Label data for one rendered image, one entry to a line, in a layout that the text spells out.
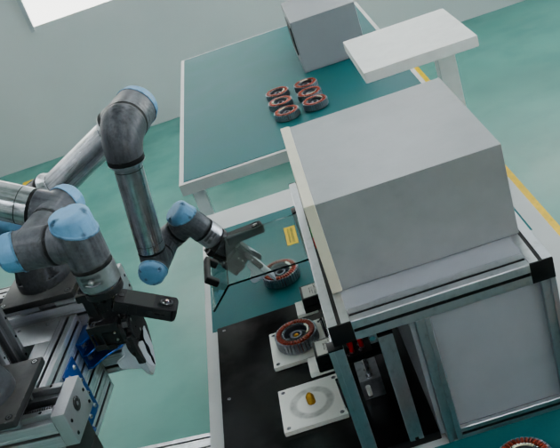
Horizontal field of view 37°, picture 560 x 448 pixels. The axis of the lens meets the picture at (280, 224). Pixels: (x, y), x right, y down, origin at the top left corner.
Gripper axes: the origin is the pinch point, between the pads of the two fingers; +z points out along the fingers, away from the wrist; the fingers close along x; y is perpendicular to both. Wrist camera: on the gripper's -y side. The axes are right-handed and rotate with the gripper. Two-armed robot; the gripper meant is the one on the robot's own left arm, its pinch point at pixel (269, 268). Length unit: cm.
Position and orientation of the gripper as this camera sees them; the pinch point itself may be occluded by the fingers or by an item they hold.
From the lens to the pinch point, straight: 247.3
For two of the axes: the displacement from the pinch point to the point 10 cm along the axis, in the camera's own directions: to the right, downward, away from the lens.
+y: -6.3, 7.7, 0.9
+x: 3.1, 3.6, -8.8
